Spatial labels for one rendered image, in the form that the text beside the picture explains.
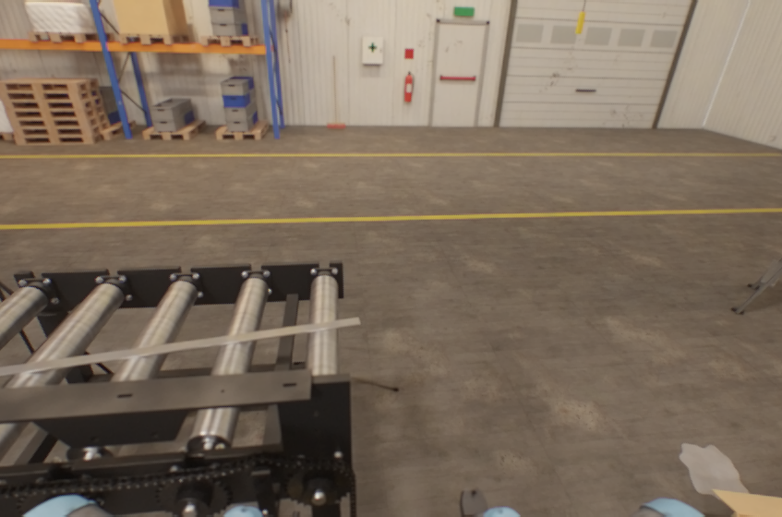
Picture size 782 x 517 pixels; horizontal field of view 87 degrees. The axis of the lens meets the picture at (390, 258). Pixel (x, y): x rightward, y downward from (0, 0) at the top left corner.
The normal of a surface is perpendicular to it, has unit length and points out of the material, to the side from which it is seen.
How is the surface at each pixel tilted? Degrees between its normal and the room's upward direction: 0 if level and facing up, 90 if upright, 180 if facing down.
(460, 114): 90
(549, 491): 0
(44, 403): 0
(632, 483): 0
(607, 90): 90
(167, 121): 90
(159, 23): 90
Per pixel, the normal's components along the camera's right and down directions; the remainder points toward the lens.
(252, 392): 0.03, -0.88
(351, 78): 0.13, 0.48
